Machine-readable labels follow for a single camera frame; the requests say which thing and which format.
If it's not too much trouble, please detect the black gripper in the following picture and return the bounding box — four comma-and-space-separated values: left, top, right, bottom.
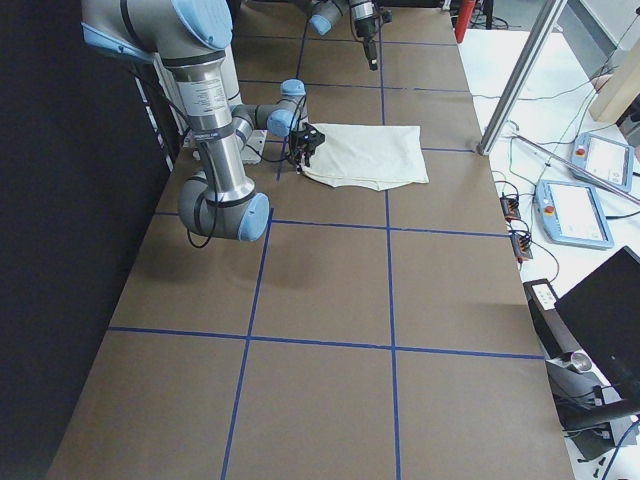
353, 16, 378, 70
288, 130, 315, 175

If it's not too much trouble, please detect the cream long sleeve shirt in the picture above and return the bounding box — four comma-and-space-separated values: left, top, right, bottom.
302, 123, 429, 191

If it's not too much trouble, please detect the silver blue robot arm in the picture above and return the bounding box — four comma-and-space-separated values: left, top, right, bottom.
82, 1, 311, 241
293, 0, 383, 71

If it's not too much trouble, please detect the red cylinder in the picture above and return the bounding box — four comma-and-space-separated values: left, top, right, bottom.
454, 0, 476, 44

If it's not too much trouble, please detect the black orange adapter far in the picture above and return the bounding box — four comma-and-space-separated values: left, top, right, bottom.
499, 194, 521, 222

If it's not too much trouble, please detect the black orange adapter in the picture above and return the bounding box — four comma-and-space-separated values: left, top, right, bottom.
499, 194, 521, 222
509, 230, 533, 264

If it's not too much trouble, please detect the black orange adapter near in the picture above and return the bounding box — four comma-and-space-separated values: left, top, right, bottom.
509, 230, 533, 264

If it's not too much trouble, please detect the reacher grabber stick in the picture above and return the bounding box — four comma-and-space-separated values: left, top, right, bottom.
509, 130, 640, 204

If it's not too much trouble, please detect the wooden board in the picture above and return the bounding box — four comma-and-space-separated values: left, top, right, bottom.
590, 41, 640, 123

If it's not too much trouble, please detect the near teach pendant tablet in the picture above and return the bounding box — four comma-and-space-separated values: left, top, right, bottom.
534, 180, 614, 250

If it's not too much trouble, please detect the teach pendant tablet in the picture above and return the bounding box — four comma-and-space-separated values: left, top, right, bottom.
570, 133, 635, 193
534, 180, 614, 250

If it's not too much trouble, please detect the far teach pendant tablet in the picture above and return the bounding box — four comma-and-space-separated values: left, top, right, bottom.
570, 133, 635, 193

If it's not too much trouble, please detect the black box with label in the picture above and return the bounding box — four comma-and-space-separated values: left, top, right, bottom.
523, 279, 582, 359

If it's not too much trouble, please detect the black laptop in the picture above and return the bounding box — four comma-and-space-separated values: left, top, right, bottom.
556, 246, 639, 399

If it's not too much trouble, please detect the silver metal cup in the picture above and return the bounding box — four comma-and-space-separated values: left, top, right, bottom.
558, 351, 593, 374

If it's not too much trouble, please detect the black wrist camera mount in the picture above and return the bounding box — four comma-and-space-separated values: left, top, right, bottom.
304, 124, 326, 154

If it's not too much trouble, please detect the aluminium frame post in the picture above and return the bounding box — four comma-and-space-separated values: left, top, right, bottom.
476, 0, 567, 156

